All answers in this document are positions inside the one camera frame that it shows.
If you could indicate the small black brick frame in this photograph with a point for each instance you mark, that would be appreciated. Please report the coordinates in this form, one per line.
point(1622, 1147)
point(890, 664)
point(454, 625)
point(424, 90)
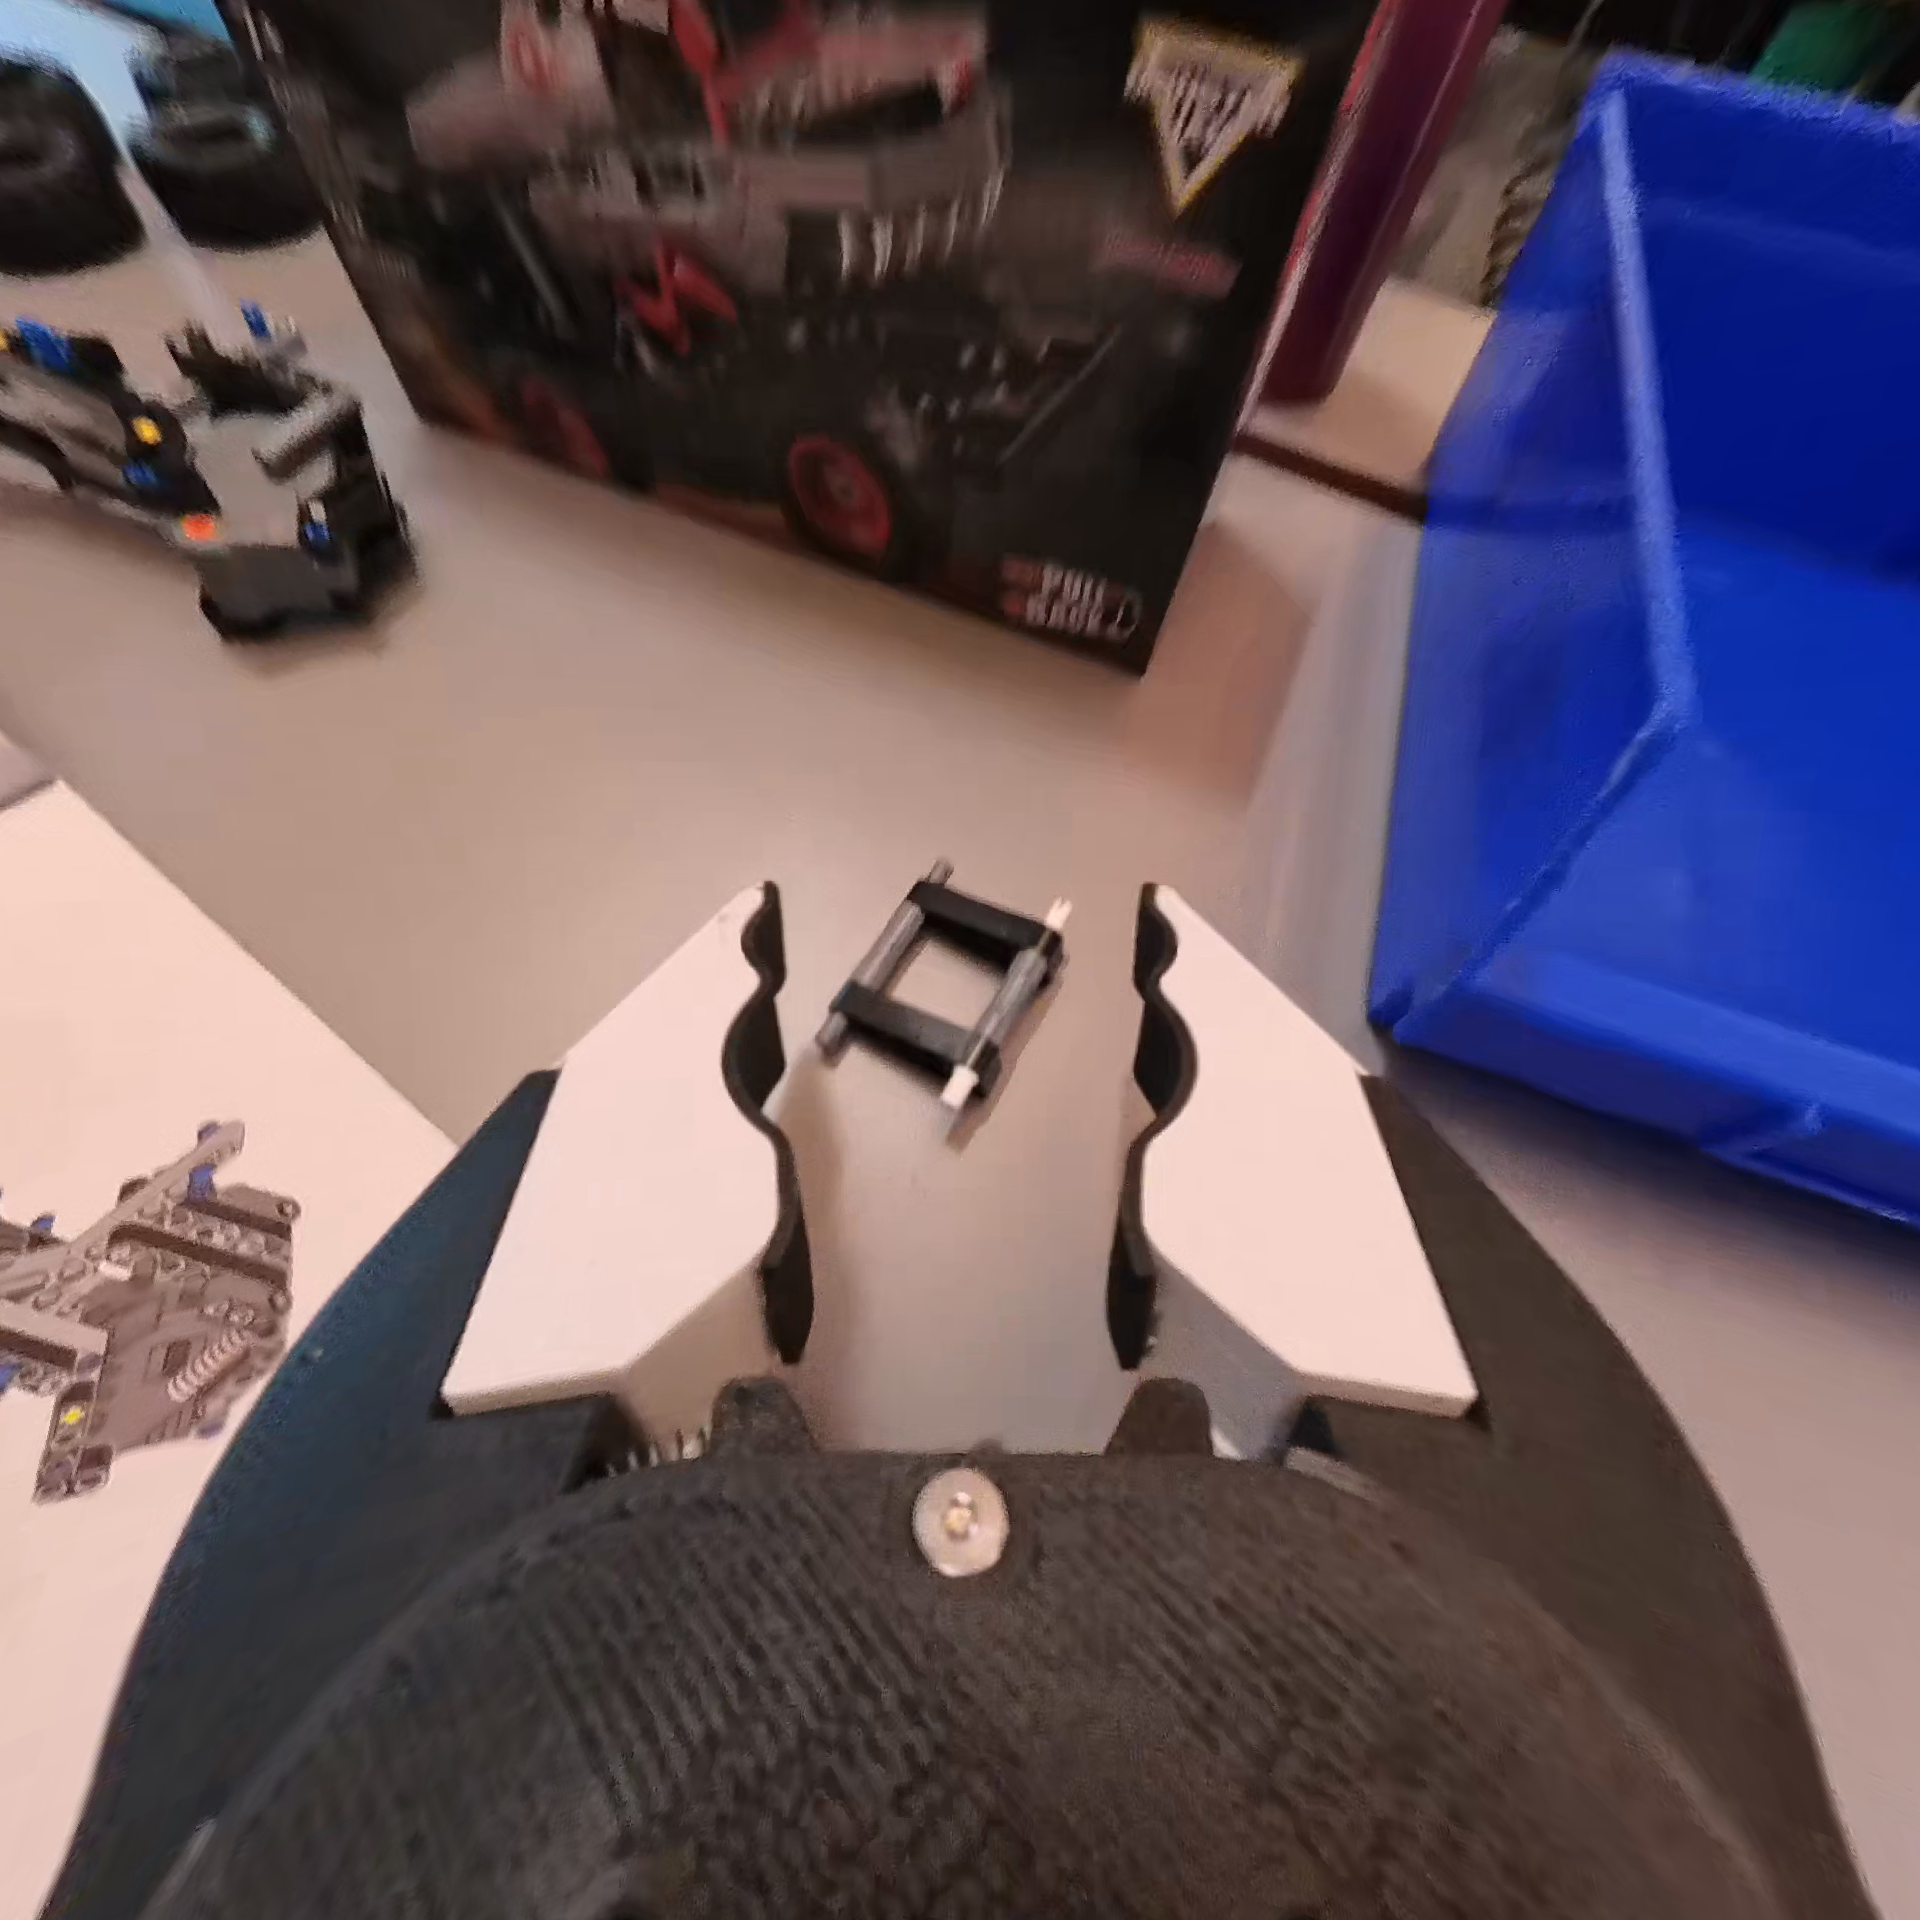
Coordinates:
point(978, 922)

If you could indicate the black grey toy brick chassis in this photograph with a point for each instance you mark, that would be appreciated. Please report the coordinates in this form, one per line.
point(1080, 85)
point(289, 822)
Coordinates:
point(271, 498)

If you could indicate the white instruction booklet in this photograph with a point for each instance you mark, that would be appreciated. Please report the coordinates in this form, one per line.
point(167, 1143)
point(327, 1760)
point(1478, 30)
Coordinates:
point(118, 976)

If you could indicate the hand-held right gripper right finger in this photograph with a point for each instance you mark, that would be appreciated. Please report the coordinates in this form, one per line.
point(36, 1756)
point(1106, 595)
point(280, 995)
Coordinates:
point(1303, 1232)

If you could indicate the black toy set box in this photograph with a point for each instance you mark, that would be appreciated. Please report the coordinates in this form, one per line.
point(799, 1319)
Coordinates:
point(899, 298)

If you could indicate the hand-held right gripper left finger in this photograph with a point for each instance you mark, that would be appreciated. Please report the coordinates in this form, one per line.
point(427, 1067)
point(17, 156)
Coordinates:
point(601, 1201)

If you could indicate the blue plastic bin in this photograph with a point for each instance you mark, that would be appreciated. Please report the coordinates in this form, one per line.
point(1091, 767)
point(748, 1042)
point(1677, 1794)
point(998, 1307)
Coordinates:
point(1575, 823)

